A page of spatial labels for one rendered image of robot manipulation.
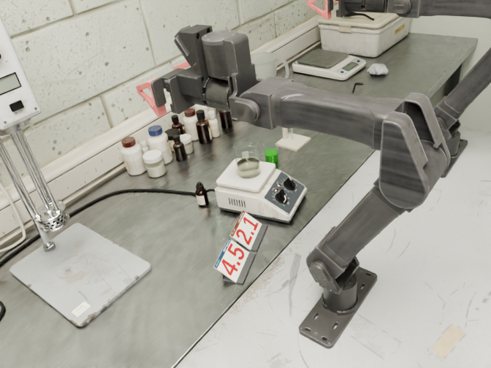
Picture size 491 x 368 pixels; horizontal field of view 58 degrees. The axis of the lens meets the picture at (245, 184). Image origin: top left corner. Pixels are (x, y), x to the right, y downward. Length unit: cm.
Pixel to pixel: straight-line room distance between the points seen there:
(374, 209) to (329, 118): 15
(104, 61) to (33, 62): 21
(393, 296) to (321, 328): 16
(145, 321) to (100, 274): 18
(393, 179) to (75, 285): 73
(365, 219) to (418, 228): 40
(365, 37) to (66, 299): 153
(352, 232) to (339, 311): 20
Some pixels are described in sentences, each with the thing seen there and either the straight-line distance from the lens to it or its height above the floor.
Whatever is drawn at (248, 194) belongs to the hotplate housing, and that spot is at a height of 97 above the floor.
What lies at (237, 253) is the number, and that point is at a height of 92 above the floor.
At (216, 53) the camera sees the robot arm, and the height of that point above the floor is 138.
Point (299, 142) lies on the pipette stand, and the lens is 137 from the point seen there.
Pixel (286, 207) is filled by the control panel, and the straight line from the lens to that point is 107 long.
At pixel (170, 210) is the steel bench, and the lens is 119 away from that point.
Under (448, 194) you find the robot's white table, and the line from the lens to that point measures 119.
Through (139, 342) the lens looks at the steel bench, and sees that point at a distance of 91.
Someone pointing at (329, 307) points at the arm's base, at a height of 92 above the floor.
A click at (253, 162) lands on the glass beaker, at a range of 106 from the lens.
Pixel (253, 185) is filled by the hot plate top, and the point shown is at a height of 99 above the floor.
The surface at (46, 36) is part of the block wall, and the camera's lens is 129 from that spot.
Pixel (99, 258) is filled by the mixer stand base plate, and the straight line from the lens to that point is 110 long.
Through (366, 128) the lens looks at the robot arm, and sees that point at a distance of 60.
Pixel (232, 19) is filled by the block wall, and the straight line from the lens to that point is 176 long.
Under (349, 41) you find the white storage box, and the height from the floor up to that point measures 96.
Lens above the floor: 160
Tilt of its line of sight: 35 degrees down
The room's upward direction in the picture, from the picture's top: 8 degrees counter-clockwise
